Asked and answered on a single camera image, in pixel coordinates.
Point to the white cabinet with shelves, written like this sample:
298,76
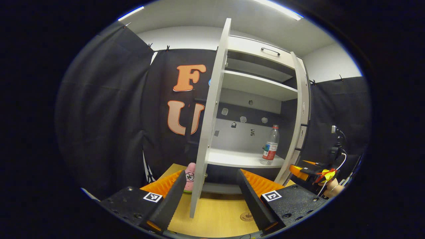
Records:
245,159

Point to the pink starfish plush toy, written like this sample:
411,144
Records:
190,177

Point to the clear plastic bottle red label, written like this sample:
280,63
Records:
270,149

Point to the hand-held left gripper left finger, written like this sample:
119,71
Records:
171,202

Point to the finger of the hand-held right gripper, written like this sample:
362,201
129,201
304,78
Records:
298,171

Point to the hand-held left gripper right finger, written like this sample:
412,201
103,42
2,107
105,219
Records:
252,202

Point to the round cork coaster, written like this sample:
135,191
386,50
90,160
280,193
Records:
246,217

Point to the white cabinet door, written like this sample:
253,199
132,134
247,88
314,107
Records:
297,116
211,116

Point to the ceiling light strip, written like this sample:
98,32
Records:
280,8
131,13

